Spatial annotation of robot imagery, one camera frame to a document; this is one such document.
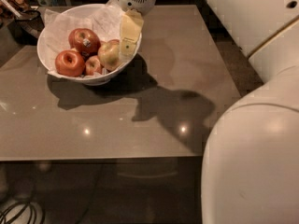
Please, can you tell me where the black cable on floor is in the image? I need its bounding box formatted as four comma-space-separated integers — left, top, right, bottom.
0, 199, 47, 224

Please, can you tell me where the white ceramic bowl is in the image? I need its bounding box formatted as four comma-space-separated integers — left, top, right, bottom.
37, 4, 143, 86

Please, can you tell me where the red apple front left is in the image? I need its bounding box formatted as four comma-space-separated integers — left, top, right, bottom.
55, 50, 85, 77

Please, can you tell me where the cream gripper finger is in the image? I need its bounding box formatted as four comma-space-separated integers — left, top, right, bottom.
120, 9, 144, 61

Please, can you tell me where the green red apple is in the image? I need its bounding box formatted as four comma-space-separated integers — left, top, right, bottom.
98, 39, 121, 71

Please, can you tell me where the small red yellow apple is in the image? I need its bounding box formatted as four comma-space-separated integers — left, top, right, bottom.
85, 55, 102, 76

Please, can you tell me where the dark bag with strap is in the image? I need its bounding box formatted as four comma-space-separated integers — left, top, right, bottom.
8, 10, 44, 46

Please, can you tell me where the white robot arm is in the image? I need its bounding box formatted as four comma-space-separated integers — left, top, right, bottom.
201, 0, 299, 224

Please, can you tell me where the red apple with sticker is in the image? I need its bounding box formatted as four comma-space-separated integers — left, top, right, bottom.
68, 28, 101, 57

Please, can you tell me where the white crumpled paper liner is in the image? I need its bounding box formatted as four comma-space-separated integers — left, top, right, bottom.
37, 0, 128, 84

